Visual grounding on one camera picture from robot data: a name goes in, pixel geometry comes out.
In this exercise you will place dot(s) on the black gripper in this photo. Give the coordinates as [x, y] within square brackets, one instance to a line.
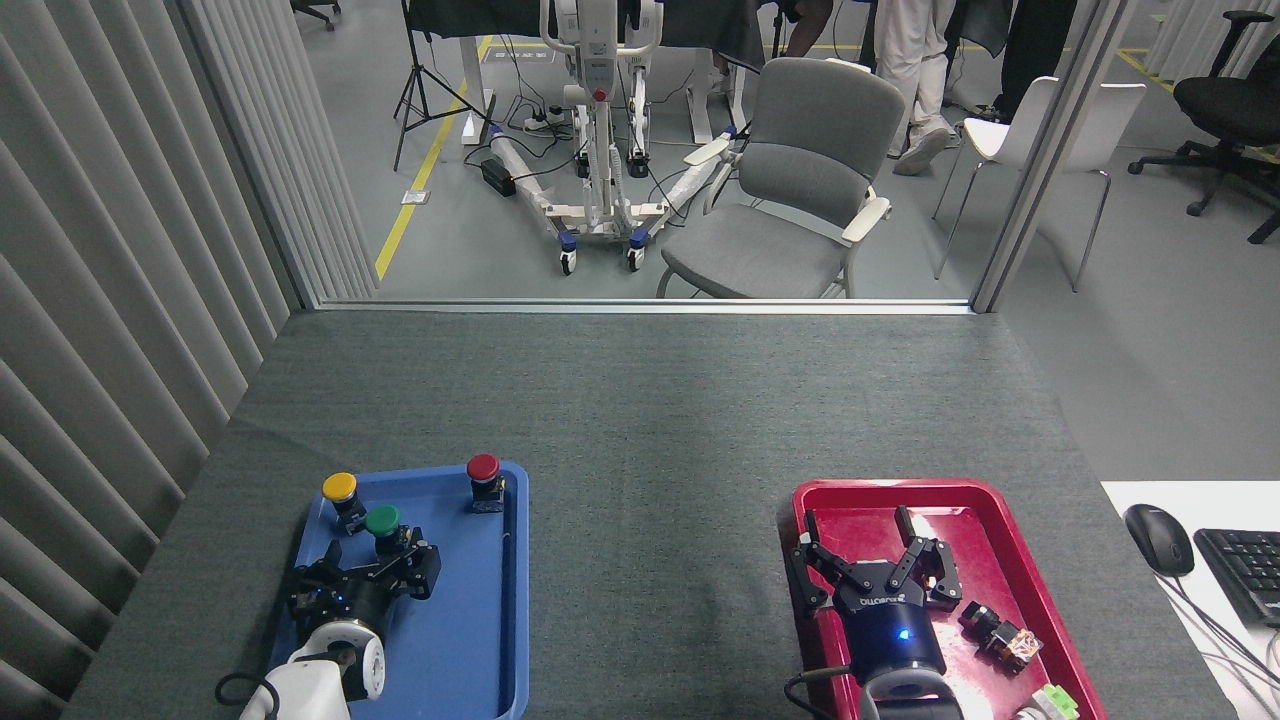
[345, 600]
[890, 635]

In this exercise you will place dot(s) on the green push button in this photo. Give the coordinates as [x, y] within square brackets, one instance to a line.
[382, 520]

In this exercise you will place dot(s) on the person with bare forearm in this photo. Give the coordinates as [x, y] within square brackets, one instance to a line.
[808, 25]

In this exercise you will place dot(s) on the yellow push button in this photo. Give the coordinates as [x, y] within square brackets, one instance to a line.
[340, 487]

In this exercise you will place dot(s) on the red push button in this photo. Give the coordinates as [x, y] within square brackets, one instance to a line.
[484, 468]

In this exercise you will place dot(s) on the blue plastic tray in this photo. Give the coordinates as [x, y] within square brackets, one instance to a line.
[470, 640]

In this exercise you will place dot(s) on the red plastic tray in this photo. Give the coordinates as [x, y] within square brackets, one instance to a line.
[1000, 560]

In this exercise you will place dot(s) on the black computer mouse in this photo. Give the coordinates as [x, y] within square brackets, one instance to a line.
[1158, 538]

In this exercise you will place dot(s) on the black keyboard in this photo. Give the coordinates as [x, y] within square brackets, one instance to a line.
[1245, 575]

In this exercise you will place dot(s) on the black power adapter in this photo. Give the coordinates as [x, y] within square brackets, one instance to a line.
[497, 177]

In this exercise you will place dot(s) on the grey padded armchair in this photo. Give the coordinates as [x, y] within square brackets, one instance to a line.
[800, 170]

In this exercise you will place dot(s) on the white power strip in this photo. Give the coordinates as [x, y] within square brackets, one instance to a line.
[545, 120]

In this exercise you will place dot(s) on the black tripod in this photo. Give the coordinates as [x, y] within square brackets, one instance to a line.
[412, 85]

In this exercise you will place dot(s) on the white plastic chair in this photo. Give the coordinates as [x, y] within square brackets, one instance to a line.
[1100, 120]

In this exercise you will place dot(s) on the person in pale trousers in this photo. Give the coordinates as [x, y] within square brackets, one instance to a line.
[915, 60]

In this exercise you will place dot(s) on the white stand on wheels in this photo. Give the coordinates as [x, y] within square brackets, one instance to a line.
[600, 70]

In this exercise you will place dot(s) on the person in dark trousers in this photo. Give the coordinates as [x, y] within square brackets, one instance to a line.
[1035, 50]

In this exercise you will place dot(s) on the black office chair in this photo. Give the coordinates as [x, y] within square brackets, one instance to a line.
[1225, 105]

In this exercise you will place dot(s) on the black switch with orange block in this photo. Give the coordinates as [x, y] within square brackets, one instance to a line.
[1000, 636]

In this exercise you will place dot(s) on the white switch with green base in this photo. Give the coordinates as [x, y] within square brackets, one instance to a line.
[1050, 703]

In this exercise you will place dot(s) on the silver table edge rail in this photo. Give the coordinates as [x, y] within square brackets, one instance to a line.
[640, 306]

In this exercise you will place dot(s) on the silver post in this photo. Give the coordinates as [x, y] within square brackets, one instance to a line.
[1060, 140]

